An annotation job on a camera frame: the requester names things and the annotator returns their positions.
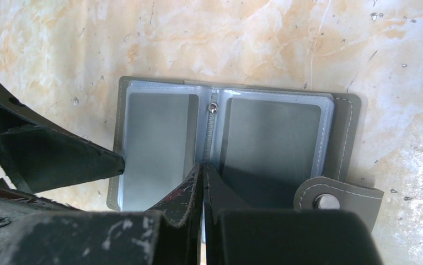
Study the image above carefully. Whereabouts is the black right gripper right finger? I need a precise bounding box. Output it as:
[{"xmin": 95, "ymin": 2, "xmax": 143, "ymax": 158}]
[{"xmin": 203, "ymin": 164, "xmax": 384, "ymax": 264}]

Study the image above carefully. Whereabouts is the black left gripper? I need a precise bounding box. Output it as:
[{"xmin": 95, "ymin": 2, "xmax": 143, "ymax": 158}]
[{"xmin": 0, "ymin": 84, "xmax": 125, "ymax": 252}]

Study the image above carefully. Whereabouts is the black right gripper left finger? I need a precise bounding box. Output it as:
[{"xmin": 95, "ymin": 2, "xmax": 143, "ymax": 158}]
[{"xmin": 0, "ymin": 164, "xmax": 204, "ymax": 264}]

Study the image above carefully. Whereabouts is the grey leather card holder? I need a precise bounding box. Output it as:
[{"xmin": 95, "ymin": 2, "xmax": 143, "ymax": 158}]
[{"xmin": 106, "ymin": 77, "xmax": 384, "ymax": 229}]

